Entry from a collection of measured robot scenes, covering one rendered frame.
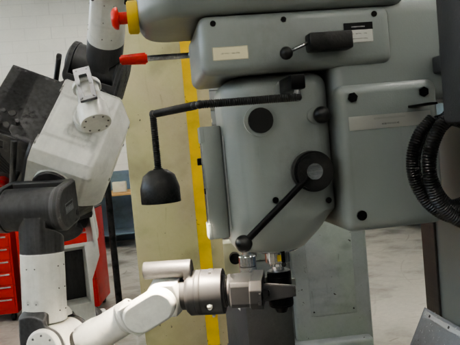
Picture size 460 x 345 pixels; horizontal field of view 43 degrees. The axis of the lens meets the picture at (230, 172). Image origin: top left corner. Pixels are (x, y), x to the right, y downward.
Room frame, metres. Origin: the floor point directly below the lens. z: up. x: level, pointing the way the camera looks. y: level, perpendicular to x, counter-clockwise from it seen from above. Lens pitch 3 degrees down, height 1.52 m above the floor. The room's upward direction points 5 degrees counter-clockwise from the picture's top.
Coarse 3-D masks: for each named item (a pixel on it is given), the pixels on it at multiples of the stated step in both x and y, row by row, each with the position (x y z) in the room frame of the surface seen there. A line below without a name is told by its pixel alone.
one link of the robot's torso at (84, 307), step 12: (96, 228) 1.62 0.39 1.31; (96, 240) 1.60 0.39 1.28; (72, 252) 1.61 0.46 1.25; (84, 252) 1.59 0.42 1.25; (96, 252) 1.60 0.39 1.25; (72, 264) 1.61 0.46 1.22; (84, 264) 1.61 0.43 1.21; (96, 264) 1.59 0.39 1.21; (72, 276) 1.61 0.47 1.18; (84, 276) 1.62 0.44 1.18; (72, 288) 1.61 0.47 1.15; (84, 288) 1.62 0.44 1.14; (72, 300) 1.60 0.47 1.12; (84, 300) 1.60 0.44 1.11; (84, 312) 1.57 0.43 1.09; (96, 312) 1.60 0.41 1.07
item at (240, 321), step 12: (228, 312) 1.56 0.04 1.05; (240, 312) 1.43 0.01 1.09; (252, 312) 1.39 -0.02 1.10; (264, 312) 1.39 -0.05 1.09; (276, 312) 1.40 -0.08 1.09; (288, 312) 1.41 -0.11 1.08; (228, 324) 1.58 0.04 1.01; (240, 324) 1.44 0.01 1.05; (252, 324) 1.39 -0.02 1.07; (264, 324) 1.39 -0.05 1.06; (276, 324) 1.40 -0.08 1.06; (288, 324) 1.41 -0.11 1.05; (228, 336) 1.59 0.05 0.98; (240, 336) 1.45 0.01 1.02; (252, 336) 1.39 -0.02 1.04; (264, 336) 1.39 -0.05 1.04; (276, 336) 1.40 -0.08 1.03; (288, 336) 1.41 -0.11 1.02
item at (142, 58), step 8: (120, 56) 1.16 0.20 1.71; (128, 56) 1.16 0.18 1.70; (136, 56) 1.16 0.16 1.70; (144, 56) 1.16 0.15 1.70; (152, 56) 1.17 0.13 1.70; (160, 56) 1.17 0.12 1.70; (168, 56) 1.17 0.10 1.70; (176, 56) 1.17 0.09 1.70; (184, 56) 1.18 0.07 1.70; (128, 64) 1.17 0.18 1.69
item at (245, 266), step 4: (252, 260) 1.53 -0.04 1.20; (240, 264) 1.54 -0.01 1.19; (244, 264) 1.53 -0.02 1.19; (248, 264) 1.53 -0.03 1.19; (252, 264) 1.53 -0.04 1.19; (256, 264) 1.55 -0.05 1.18; (240, 268) 1.54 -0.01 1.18; (244, 268) 1.53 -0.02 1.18; (248, 268) 1.53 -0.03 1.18; (252, 268) 1.53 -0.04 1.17; (256, 268) 1.54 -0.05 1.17; (240, 272) 1.54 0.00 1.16
